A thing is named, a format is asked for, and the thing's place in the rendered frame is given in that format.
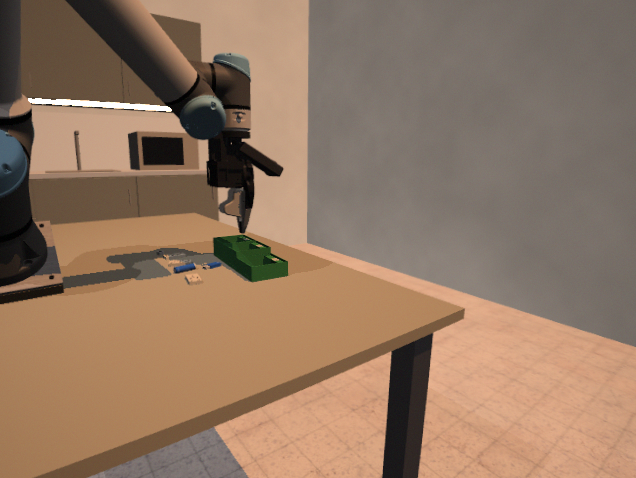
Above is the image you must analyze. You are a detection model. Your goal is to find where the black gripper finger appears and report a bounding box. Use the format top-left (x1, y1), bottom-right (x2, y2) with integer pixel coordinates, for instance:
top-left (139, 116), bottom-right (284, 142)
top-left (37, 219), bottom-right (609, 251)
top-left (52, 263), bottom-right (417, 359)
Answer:
top-left (224, 171), bottom-right (255, 234)
top-left (219, 186), bottom-right (243, 233)

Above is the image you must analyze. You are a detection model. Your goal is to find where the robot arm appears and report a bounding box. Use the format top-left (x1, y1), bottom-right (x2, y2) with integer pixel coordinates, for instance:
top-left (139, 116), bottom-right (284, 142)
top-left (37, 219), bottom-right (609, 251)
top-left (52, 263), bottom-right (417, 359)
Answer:
top-left (0, 0), bottom-right (283, 287)

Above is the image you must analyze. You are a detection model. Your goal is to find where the blue aa battery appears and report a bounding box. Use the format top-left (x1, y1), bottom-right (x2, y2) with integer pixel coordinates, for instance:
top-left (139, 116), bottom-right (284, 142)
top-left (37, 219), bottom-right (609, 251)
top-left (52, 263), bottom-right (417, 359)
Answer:
top-left (173, 263), bottom-right (196, 274)

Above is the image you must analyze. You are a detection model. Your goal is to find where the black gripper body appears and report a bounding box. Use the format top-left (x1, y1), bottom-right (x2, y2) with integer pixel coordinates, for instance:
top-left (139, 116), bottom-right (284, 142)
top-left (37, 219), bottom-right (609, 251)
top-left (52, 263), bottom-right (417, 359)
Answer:
top-left (206, 131), bottom-right (254, 188)

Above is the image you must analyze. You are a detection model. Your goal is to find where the green rack of three bins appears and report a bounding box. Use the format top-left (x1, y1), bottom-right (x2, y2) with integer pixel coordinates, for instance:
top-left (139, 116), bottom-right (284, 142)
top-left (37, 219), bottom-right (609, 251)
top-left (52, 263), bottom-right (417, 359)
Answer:
top-left (213, 235), bottom-right (288, 282)

